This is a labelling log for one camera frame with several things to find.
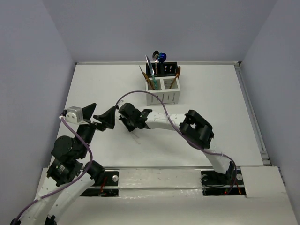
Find silver knife teal handle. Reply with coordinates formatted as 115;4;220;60
145;55;158;90

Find gold fork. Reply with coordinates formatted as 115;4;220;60
169;66;181;89

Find silver spoon pink handle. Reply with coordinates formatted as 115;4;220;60
152;50;159;75

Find purple spoon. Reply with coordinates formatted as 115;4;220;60
159;52;167;63

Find blue spoon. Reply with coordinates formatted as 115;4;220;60
157;52;165;63

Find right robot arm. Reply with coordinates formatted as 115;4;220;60
117;103;237;184

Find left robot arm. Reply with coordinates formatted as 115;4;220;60
11;103;116;225

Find white utensil container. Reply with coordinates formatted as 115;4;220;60
145;76;181;104

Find black utensil container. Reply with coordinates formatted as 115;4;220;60
152;62;178;77

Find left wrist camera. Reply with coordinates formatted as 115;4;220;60
59;106;84;124

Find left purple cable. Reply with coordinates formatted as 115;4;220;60
10;116;93;222

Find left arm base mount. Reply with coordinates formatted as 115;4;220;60
81;170;119;197

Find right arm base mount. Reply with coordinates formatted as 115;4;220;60
200;169;247;196

